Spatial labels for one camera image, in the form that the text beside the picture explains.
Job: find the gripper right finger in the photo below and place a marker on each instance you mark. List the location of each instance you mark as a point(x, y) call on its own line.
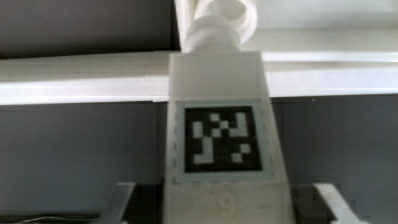
point(320, 205)

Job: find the white front fence bar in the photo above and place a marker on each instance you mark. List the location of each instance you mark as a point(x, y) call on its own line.
point(322, 62)

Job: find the white table leg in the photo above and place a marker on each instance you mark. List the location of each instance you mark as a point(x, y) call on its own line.
point(226, 182)

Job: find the white square table top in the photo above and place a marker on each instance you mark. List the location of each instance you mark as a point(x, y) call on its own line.
point(291, 14)

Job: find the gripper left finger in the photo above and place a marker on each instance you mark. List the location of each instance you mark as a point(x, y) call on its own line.
point(133, 206)

